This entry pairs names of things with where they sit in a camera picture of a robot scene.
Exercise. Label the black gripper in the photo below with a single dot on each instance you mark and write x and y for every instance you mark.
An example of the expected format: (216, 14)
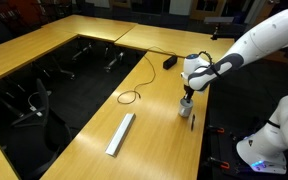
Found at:
(188, 91)

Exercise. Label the black robot base mat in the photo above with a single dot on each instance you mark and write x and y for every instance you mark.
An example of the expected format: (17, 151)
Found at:
(224, 146)

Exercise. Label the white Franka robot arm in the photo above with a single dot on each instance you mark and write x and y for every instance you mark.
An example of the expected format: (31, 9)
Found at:
(267, 36)

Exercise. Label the black pen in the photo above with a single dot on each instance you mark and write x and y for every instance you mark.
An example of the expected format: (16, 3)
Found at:
(193, 122)

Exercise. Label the black power adapter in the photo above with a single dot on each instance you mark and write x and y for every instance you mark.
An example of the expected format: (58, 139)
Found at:
(170, 62)

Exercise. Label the silver aluminium angle bar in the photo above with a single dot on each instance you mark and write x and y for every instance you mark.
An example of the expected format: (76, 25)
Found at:
(120, 134)

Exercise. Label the black chair base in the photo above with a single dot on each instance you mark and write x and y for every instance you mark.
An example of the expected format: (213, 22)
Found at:
(59, 70)
(114, 61)
(82, 51)

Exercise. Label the black office chair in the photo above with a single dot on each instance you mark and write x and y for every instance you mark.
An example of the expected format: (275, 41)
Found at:
(40, 140)

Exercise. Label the black camera stand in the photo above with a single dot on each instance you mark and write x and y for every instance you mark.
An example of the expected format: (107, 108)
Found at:
(221, 26)

